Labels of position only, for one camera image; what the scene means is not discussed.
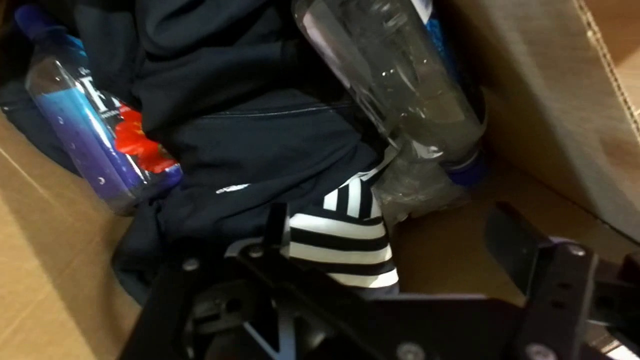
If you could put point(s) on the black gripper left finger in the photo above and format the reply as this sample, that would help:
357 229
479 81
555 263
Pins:
320 306

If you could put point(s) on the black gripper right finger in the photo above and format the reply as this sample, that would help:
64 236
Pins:
572 301

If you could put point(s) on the white cardboard box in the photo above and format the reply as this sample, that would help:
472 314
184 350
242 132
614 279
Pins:
41 266

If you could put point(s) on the black white striped item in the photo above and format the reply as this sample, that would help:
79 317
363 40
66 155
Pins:
341 247

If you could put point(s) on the blue label water bottle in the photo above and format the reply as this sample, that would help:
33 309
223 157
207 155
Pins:
400 81

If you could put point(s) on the blue cap water bottle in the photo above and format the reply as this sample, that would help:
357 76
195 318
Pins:
92 140

